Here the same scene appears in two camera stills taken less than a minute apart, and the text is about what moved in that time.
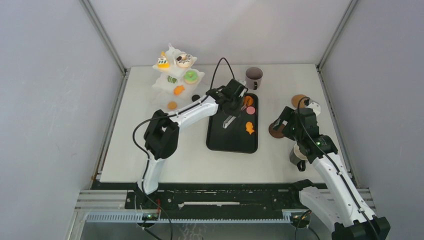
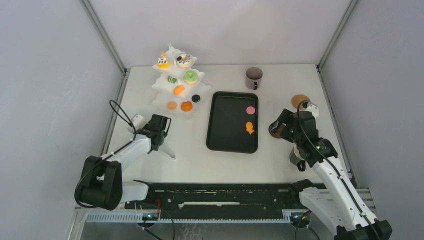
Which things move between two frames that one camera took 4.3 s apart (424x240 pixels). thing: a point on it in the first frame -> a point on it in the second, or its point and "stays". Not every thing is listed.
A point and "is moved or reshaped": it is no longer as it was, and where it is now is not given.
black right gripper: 286,115 stays
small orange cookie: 172,105 stays
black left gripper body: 235,108 -> 163,136
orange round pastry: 248,100 is moved or reshaped
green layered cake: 171,79 stays
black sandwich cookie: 195,97 stays
